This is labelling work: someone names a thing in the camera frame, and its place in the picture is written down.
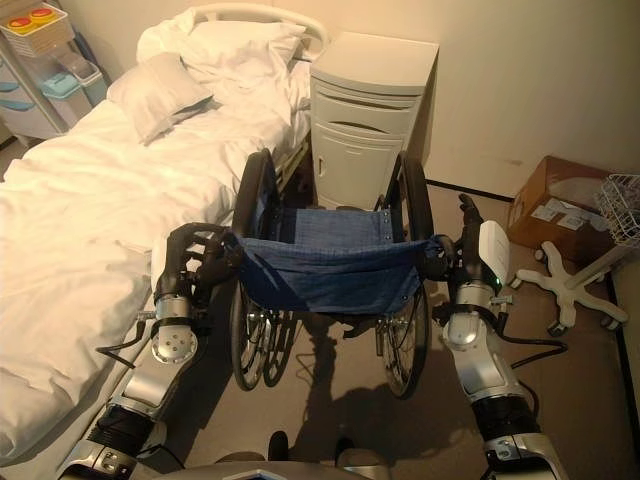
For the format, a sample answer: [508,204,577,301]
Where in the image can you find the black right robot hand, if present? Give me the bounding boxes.
[423,193,512,296]

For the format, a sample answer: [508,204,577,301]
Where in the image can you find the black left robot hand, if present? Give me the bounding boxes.
[153,222,245,310]

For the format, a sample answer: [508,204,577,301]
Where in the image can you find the blue seat wheelchair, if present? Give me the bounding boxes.
[219,147,454,400]

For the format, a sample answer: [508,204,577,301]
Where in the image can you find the brown cardboard box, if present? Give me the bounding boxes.
[505,155,640,256]

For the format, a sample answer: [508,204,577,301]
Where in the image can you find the white wheeled stand base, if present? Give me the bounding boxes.
[508,240,629,337]

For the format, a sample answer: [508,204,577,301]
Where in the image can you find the white duvet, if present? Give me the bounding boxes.
[0,7,314,446]

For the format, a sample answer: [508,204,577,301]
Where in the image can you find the grey square pillow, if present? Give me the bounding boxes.
[106,52,223,146]

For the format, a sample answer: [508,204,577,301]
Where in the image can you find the white bedside cabinet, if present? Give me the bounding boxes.
[309,31,441,212]

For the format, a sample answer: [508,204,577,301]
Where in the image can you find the teal lidded bin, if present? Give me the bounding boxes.
[39,70,84,107]

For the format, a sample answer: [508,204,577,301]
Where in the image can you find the robot torso and feet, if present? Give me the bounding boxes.
[164,430,371,480]

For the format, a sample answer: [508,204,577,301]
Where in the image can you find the white large pillow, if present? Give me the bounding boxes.
[189,19,307,65]

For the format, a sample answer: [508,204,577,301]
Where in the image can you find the medical trolley cart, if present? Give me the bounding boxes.
[0,0,109,149]

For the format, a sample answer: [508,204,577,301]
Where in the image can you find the hospital bed frame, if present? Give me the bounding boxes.
[0,2,331,480]

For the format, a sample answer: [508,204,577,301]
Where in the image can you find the white wire basket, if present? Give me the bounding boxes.
[598,173,640,240]

